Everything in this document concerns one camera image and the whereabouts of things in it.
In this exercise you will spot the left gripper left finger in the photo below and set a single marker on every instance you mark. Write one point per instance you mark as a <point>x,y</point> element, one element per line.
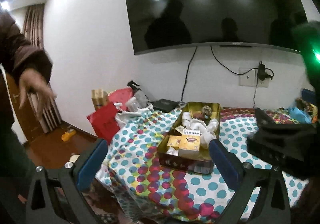
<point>55,195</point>

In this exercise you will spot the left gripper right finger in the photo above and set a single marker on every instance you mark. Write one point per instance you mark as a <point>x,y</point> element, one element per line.
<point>272,203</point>

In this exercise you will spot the braided rope ball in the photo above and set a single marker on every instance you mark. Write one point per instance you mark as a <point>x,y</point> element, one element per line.
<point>207,111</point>

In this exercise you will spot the brown bird figurine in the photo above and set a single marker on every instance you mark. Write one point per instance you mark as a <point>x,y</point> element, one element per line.
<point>200,116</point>

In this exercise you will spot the yellow white medicine box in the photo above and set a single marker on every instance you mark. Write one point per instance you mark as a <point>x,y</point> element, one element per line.
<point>189,146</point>

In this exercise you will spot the white small sock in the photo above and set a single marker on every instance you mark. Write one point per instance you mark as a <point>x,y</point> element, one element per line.
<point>186,118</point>

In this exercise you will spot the red white small box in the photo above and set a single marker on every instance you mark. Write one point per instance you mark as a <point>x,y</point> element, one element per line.
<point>180,129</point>

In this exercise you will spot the clear plastic bag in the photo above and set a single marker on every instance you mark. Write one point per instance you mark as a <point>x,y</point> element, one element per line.
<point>172,151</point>

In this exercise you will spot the yellow barcode medicine box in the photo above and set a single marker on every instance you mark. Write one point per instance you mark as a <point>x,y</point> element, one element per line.
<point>174,142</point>

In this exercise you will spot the brown sleeved forearm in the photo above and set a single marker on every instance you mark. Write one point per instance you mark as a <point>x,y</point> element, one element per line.
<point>17,52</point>

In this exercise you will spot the person's hand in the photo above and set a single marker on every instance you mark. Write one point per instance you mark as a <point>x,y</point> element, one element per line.
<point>29,80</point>

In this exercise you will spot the blue cloth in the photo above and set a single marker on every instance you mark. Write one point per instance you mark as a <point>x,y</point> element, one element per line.
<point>299,115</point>

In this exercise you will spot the yellow object on floor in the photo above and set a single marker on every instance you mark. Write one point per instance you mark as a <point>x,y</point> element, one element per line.
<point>68,134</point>

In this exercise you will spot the brown patterned snack packet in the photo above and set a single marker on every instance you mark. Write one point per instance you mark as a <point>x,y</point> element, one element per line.
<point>306,107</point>

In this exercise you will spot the red paper bag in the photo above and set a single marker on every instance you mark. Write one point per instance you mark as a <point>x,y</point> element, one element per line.
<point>104,122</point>

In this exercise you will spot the polka dot tablecloth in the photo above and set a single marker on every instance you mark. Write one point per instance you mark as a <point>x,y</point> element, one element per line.
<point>143,188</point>

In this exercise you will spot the white cloth bag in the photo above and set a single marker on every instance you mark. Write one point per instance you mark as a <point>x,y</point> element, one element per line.
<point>123,118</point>

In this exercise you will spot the black power adapter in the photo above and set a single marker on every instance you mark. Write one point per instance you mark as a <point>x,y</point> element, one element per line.
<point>264,73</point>

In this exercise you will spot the cardboard box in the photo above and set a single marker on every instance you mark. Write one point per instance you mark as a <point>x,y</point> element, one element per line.
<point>99,98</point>

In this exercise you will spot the clear plastic jar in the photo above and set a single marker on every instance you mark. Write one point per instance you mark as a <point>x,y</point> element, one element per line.
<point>132,105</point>

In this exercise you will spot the black spray bottle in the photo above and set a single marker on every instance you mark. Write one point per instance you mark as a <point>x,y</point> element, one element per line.
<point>138,94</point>

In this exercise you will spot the gold tin box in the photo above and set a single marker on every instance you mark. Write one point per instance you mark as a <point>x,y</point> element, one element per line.
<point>199,163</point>

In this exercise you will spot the black set top box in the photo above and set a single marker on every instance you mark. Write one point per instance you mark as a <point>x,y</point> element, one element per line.
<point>164,105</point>

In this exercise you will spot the curtain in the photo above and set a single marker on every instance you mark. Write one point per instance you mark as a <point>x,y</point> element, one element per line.
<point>33,31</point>

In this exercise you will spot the white wall socket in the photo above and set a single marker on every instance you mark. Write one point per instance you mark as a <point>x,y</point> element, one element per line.
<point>248,78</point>

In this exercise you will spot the wall mounted television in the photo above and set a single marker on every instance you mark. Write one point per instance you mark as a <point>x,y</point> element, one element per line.
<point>164,24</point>

